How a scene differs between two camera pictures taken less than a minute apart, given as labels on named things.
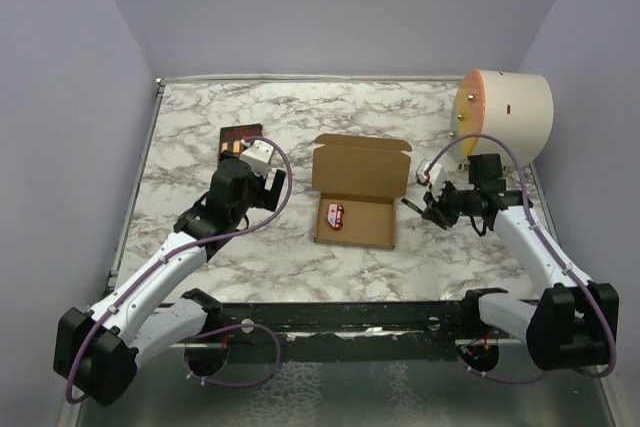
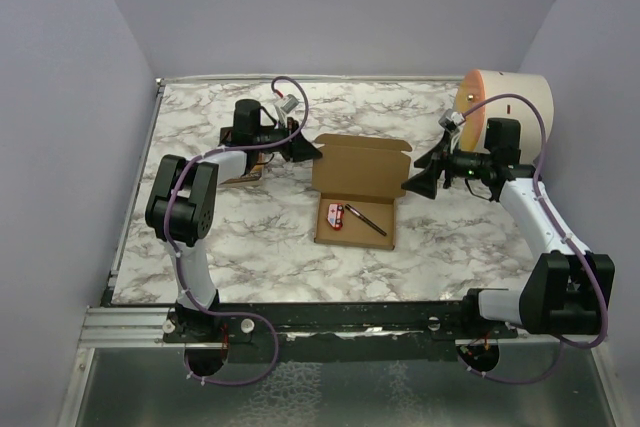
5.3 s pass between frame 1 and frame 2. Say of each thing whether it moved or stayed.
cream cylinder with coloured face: stayed
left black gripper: moved
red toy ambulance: stayed
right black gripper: moved
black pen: moved
